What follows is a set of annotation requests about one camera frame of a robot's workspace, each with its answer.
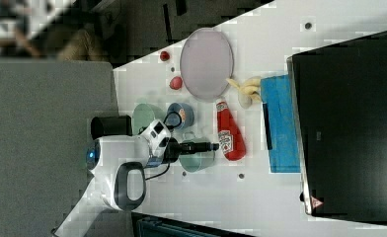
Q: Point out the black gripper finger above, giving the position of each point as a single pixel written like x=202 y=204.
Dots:
x=193 y=148

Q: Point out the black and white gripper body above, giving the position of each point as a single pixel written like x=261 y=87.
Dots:
x=158 y=136

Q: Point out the red felt ketchup bottle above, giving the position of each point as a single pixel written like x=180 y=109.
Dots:
x=230 y=138

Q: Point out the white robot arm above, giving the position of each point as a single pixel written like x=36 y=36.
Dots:
x=110 y=159

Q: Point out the black cylinder robot base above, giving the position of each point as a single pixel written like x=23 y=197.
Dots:
x=120 y=125

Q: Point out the green mug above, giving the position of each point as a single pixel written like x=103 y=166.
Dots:
x=198 y=161

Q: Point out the toy orange half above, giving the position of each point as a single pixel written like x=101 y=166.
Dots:
x=182 y=114

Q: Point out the blue bowl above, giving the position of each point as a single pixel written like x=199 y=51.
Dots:
x=173 y=118

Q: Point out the green colander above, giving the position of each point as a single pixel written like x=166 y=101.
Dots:
x=143 y=115

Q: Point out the pink toy strawberry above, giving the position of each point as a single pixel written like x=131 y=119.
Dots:
x=176 y=83

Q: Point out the lilac round plate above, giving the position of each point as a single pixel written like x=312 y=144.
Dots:
x=206 y=62

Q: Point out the dark red toy strawberry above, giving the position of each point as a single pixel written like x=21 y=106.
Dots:
x=164 y=56

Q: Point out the black oven door handle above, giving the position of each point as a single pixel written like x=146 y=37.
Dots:
x=267 y=126

